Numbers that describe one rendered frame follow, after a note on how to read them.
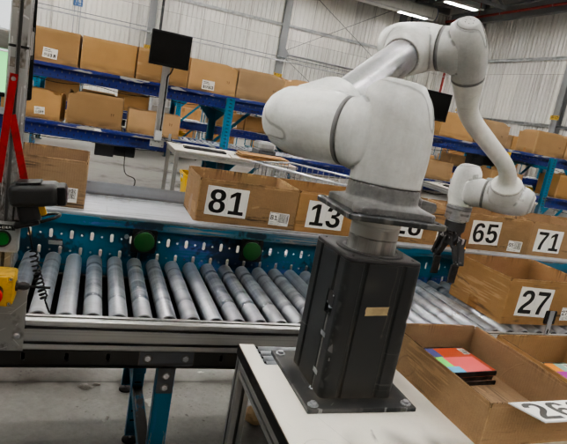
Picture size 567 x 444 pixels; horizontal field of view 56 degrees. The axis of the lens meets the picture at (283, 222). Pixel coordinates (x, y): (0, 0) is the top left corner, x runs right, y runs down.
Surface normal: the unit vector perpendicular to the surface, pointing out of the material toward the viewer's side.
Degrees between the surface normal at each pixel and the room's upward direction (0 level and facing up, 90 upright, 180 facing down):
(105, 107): 90
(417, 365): 91
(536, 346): 89
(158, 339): 90
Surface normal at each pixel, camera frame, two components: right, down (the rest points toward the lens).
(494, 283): -0.92, -0.08
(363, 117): -0.56, -0.11
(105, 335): 0.31, 0.25
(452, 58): -0.37, 0.69
